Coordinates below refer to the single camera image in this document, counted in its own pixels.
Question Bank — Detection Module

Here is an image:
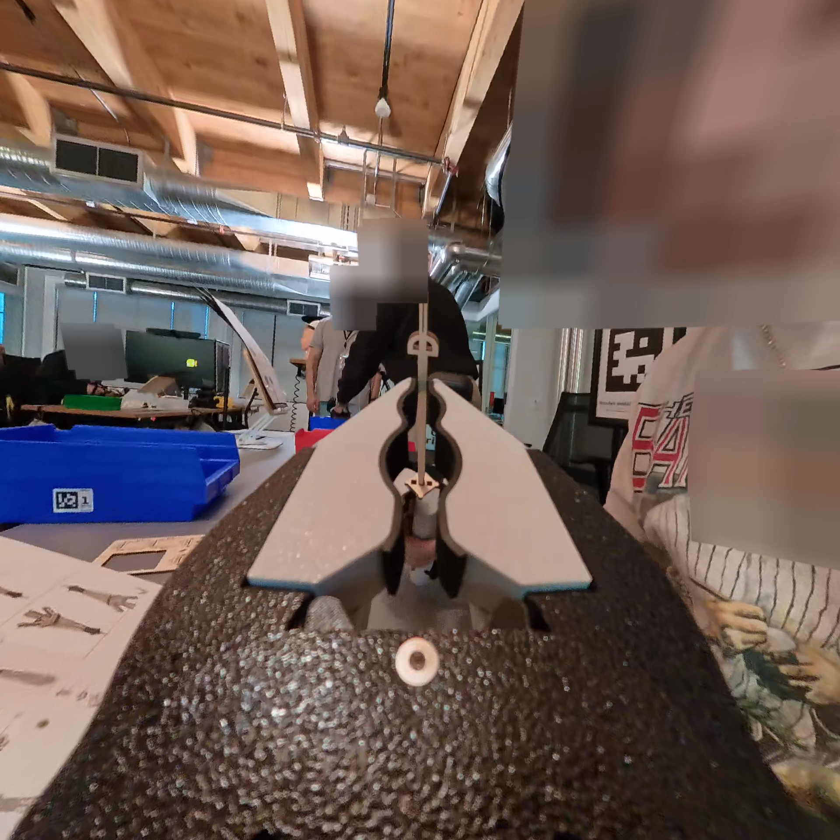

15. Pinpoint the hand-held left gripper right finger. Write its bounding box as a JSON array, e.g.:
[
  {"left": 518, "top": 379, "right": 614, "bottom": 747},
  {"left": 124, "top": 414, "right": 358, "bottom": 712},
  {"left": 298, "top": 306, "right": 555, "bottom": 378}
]
[{"left": 430, "top": 379, "right": 595, "bottom": 601}]

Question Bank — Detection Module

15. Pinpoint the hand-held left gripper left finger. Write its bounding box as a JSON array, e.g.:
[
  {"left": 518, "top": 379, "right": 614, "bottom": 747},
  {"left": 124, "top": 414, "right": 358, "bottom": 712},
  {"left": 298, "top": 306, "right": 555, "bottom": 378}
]
[{"left": 245, "top": 378, "right": 418, "bottom": 598}]

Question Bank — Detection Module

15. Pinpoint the wooden tower spire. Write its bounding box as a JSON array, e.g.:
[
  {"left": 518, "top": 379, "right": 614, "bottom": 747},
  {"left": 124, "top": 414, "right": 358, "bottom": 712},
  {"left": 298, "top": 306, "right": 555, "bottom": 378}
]
[{"left": 407, "top": 301, "right": 440, "bottom": 487}]

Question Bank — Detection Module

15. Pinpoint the black mesh chair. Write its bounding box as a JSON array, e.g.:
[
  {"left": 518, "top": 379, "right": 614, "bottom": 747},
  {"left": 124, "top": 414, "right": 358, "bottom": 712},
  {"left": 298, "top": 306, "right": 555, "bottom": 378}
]
[{"left": 543, "top": 392, "right": 626, "bottom": 492}]

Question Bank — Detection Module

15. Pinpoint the wooden puzzle sheet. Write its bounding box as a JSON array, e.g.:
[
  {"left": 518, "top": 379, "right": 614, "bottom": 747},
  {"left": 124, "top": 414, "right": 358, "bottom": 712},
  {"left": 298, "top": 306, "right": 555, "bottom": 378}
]
[{"left": 92, "top": 534, "right": 206, "bottom": 578}]

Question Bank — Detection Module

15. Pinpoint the white stand with board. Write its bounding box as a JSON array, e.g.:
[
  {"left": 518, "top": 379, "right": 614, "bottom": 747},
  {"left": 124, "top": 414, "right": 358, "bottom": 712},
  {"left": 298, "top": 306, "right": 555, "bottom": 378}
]
[{"left": 209, "top": 289, "right": 291, "bottom": 451}]

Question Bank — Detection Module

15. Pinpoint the black and white tag poster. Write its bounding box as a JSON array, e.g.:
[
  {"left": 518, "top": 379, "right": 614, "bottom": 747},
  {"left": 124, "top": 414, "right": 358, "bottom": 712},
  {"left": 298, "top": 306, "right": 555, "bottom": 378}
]
[{"left": 589, "top": 327, "right": 687, "bottom": 427}]

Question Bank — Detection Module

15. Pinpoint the wooden table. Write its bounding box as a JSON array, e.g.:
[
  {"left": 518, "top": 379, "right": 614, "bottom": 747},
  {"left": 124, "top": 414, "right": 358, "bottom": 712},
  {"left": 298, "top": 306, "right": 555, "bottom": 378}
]
[{"left": 20, "top": 400, "right": 245, "bottom": 424}]

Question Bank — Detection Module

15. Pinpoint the blue plastic bin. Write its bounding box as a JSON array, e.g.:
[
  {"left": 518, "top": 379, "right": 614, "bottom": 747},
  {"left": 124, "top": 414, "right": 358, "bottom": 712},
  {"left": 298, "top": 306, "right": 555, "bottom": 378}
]
[{"left": 0, "top": 423, "right": 241, "bottom": 526}]

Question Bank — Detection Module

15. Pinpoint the person's torso in white shirt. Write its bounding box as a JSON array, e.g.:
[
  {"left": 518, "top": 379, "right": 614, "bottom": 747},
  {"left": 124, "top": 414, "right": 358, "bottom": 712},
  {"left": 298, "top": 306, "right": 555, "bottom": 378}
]
[{"left": 602, "top": 325, "right": 840, "bottom": 818}]

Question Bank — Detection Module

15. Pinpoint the black computer monitor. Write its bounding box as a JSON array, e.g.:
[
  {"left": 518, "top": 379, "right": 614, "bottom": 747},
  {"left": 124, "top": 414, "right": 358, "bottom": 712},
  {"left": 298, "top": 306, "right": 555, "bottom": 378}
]
[{"left": 125, "top": 329, "right": 219, "bottom": 392}]

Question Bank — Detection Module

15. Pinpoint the paper instruction sheet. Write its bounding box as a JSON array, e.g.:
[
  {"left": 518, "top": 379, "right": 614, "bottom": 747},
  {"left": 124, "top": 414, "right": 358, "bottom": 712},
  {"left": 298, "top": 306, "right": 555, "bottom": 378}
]
[{"left": 0, "top": 535, "right": 166, "bottom": 837}]

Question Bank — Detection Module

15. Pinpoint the hanging ceiling lamp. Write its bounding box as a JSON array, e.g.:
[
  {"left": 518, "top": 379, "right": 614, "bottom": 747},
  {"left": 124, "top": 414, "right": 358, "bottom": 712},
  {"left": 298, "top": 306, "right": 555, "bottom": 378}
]
[{"left": 373, "top": 0, "right": 397, "bottom": 120}]

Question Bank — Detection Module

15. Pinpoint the vent grille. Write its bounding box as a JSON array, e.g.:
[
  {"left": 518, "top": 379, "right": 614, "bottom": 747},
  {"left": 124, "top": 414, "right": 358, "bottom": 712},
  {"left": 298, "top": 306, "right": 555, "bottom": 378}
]
[{"left": 52, "top": 133, "right": 143, "bottom": 186}]

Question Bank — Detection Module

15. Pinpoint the silver ventilation duct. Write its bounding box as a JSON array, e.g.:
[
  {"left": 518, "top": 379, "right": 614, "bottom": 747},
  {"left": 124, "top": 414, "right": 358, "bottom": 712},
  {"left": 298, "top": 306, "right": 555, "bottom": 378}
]
[
  {"left": 0, "top": 213, "right": 368, "bottom": 298},
  {"left": 0, "top": 141, "right": 322, "bottom": 227}
]

